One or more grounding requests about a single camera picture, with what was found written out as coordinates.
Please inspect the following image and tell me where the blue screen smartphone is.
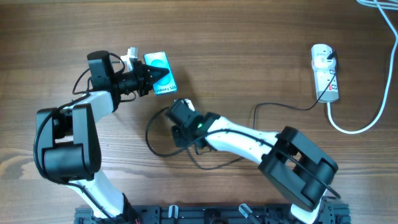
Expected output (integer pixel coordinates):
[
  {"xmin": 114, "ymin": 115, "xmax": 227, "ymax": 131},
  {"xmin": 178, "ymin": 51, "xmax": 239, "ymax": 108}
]
[{"xmin": 144, "ymin": 52, "xmax": 178, "ymax": 95}]

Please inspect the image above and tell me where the black charger cable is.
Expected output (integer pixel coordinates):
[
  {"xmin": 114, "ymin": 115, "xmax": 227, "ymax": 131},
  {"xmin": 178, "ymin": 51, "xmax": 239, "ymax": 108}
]
[{"xmin": 185, "ymin": 68, "xmax": 338, "ymax": 171}]

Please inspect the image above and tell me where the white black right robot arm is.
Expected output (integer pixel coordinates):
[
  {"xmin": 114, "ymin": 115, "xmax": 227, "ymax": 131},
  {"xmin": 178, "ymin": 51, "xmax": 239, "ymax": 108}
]
[{"xmin": 150, "ymin": 99, "xmax": 340, "ymax": 223}]

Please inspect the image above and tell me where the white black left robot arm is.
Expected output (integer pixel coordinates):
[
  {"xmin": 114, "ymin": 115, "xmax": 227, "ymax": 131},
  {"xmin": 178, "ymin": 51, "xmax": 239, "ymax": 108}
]
[{"xmin": 33, "ymin": 50, "xmax": 170, "ymax": 223}]

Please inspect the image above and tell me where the white power strip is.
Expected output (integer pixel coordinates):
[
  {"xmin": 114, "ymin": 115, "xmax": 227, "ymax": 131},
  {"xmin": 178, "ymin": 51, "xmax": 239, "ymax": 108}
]
[{"xmin": 311, "ymin": 44, "xmax": 339, "ymax": 103}]

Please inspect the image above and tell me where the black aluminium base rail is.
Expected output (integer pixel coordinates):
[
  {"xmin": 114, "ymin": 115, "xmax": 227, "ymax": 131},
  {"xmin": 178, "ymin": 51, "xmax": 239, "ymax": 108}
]
[{"xmin": 74, "ymin": 203, "xmax": 352, "ymax": 224}]

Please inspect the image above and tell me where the white power cord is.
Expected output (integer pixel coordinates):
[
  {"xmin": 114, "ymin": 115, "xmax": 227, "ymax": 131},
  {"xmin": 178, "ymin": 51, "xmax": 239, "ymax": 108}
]
[{"xmin": 326, "ymin": 0, "xmax": 398, "ymax": 135}]

